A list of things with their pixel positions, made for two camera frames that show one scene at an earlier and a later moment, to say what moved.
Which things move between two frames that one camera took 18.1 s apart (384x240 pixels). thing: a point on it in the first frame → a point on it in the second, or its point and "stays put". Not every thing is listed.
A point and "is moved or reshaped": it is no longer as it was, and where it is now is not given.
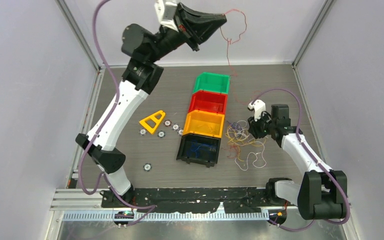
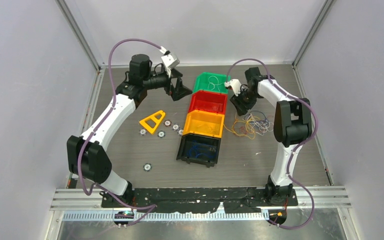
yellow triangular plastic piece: x=152 y=117 stays put
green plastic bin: x=212 y=82 stays put
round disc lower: x=161 y=134 stays put
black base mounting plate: x=246 y=200 stays put
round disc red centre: x=167 y=123 stays put
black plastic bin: x=199 y=149 stays put
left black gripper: x=195 y=26 → x=180 y=90
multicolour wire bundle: x=240 y=145 is moved or reshaped
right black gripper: x=253 y=126 → x=242 y=107
